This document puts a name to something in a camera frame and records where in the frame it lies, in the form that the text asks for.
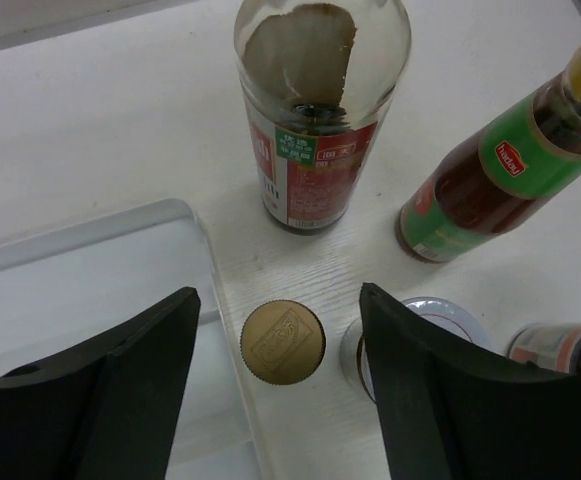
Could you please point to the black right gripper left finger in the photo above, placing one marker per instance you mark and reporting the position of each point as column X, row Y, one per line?
column 106, row 408

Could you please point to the green yellow cap sauce bottle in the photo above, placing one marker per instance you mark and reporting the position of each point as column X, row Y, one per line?
column 495, row 180

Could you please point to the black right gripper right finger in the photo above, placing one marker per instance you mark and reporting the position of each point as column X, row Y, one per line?
column 449, row 409

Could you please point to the red lid sauce jar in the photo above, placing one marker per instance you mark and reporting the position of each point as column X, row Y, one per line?
column 440, row 312
column 554, row 347

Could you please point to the white divided organizer tray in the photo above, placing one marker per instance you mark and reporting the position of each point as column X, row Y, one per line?
column 64, row 286

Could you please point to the tall black cap oil bottle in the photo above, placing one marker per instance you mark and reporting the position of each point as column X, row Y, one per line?
column 318, row 79

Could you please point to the small yellow label bottle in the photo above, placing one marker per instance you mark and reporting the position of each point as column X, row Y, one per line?
column 282, row 342

